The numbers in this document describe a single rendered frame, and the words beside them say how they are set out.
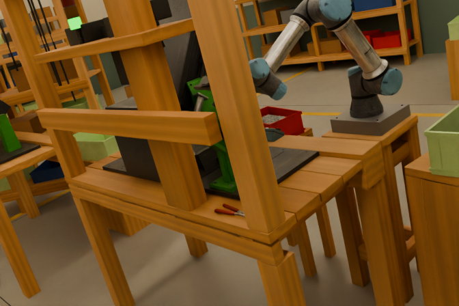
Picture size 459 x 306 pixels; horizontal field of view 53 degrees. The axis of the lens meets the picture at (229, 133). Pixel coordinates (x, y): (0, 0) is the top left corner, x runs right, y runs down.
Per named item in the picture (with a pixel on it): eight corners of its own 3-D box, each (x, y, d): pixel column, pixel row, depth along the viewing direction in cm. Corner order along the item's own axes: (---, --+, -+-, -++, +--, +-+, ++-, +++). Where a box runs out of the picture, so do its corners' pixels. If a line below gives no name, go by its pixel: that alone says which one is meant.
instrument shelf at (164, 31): (85, 50, 222) (82, 42, 220) (203, 27, 156) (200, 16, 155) (35, 64, 206) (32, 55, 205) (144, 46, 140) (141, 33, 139)
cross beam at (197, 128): (51, 124, 232) (45, 108, 230) (223, 139, 137) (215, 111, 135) (42, 128, 229) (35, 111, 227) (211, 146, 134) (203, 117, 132)
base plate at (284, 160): (164, 139, 268) (164, 136, 268) (320, 155, 188) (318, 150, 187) (103, 169, 242) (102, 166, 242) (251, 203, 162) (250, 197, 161)
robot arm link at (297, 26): (301, -11, 194) (235, 81, 188) (316, -14, 184) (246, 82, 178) (318, 8, 199) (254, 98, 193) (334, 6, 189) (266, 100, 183)
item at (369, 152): (169, 147, 295) (162, 126, 291) (386, 174, 186) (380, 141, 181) (152, 156, 287) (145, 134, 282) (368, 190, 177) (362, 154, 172)
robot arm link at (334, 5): (385, 79, 207) (318, -15, 184) (411, 81, 194) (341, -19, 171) (369, 99, 205) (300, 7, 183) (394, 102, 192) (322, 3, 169)
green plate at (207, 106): (215, 121, 213) (196, 79, 211) (225, 117, 207) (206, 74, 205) (196, 130, 206) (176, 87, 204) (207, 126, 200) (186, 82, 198)
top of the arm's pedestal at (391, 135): (359, 119, 238) (358, 112, 237) (419, 122, 214) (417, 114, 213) (322, 143, 219) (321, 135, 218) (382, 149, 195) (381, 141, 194)
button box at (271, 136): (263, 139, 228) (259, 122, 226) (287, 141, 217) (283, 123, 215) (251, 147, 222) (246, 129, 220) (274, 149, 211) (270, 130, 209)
